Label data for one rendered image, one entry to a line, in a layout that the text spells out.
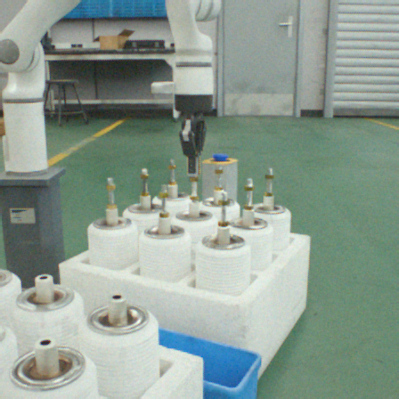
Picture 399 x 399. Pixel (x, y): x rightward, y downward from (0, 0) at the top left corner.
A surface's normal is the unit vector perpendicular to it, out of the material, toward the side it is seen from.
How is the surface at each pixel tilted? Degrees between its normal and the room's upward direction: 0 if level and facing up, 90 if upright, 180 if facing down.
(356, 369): 0
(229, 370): 88
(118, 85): 90
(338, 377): 0
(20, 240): 90
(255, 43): 90
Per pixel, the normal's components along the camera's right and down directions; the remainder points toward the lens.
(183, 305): -0.45, 0.22
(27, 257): -0.03, 0.25
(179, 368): 0.00, -0.97
